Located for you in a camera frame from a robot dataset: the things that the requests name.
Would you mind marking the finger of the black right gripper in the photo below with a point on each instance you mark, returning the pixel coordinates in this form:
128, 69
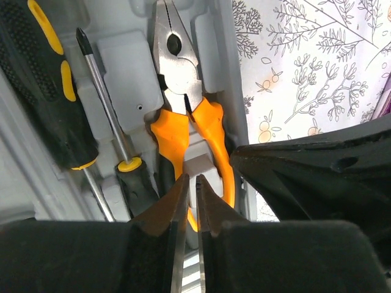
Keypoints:
339, 175

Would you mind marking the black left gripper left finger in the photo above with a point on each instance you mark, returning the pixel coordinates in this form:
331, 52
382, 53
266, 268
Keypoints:
145, 254

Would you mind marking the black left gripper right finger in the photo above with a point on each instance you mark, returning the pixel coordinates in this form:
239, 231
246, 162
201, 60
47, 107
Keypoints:
237, 255

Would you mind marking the large black yellow screwdriver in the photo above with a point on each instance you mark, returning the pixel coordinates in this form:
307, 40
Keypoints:
131, 171

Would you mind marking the grey plastic tool case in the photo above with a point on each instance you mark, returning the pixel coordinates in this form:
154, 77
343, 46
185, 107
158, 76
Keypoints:
33, 186

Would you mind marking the orange black pliers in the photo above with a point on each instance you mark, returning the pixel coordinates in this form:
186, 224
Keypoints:
176, 65

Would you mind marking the small black yellow screwdriver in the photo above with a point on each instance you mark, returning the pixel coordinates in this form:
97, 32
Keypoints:
34, 62

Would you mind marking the purple princess print bag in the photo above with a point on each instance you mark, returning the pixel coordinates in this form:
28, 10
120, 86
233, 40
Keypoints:
383, 106

